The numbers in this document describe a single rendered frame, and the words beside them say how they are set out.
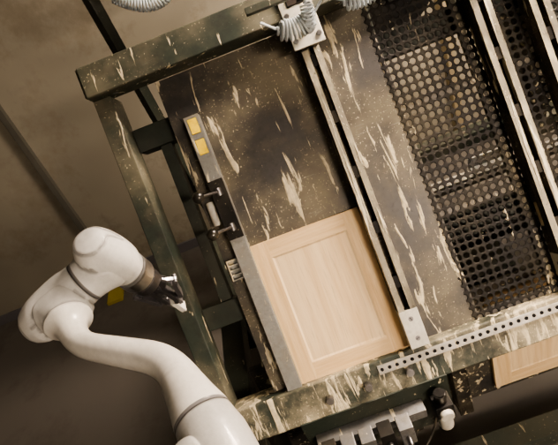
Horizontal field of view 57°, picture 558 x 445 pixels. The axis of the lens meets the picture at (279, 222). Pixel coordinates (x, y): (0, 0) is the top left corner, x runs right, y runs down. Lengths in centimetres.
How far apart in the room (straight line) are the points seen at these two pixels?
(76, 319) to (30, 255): 323
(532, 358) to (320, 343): 99
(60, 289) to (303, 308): 82
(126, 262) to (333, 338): 82
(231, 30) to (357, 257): 81
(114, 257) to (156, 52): 77
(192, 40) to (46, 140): 233
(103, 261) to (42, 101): 270
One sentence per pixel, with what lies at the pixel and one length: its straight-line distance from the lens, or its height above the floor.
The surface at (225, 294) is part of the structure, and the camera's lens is 178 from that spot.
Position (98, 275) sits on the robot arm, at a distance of 116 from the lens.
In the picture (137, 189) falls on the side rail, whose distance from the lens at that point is 171.
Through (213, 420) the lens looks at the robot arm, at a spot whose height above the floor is 165.
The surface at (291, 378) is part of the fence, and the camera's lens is 175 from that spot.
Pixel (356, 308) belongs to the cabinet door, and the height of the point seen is 104.
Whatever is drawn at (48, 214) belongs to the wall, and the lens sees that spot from 414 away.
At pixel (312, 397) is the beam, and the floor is 87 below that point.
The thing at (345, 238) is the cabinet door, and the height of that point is 123.
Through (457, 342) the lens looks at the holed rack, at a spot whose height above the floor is 89.
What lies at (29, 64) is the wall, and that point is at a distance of 370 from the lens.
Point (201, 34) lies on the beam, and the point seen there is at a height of 191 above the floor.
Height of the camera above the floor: 228
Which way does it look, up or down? 34 degrees down
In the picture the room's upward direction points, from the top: 23 degrees counter-clockwise
